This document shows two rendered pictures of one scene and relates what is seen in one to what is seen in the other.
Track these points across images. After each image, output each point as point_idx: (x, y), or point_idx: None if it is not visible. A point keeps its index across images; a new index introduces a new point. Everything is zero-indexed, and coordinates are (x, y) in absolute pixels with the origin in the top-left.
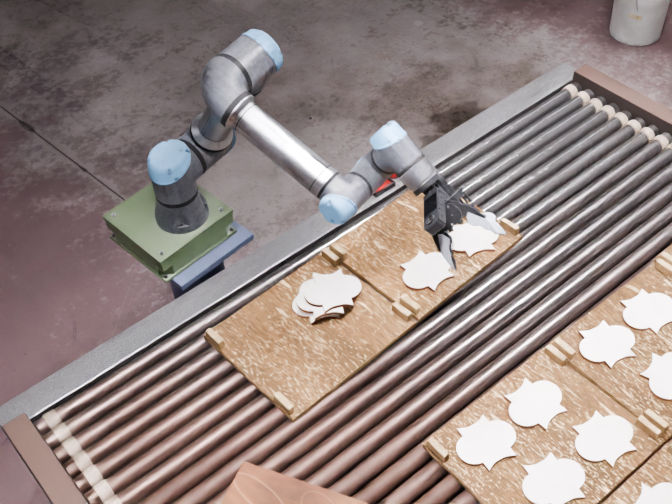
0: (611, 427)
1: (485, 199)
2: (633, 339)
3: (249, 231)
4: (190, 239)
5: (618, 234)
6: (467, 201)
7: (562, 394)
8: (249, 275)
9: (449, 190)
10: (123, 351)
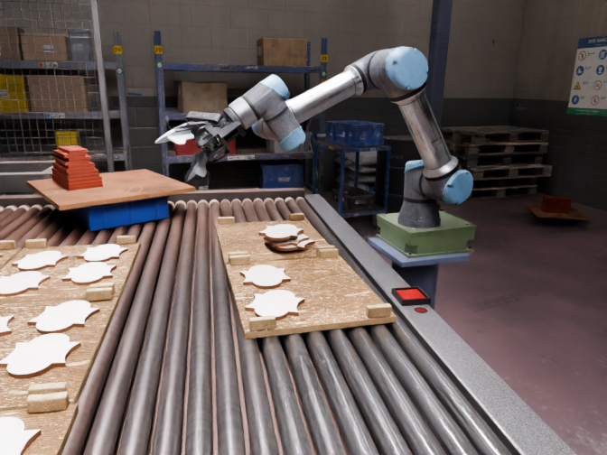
0: (16, 286)
1: (335, 349)
2: (39, 327)
3: (406, 262)
4: (390, 221)
5: (158, 415)
6: (204, 137)
7: (75, 285)
8: (346, 240)
9: (221, 131)
10: (322, 211)
